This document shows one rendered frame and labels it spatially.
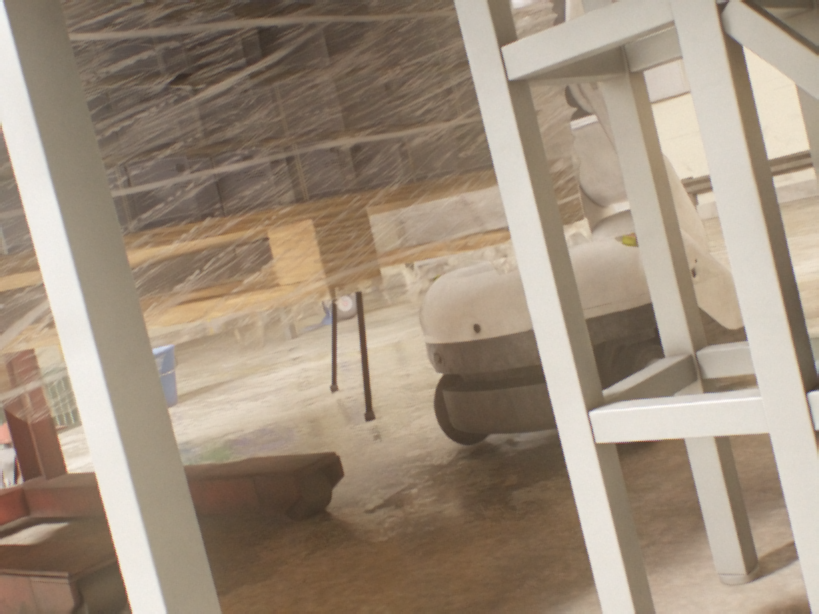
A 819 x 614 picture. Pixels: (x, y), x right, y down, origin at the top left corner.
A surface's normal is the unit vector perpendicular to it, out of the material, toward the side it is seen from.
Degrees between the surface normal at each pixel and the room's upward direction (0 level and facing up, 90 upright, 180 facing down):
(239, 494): 90
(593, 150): 117
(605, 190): 130
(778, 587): 0
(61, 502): 90
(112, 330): 90
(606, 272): 58
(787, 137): 90
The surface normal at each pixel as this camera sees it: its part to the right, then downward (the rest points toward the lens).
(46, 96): 0.73, -0.15
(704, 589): -0.24, -0.97
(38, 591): -0.63, 0.20
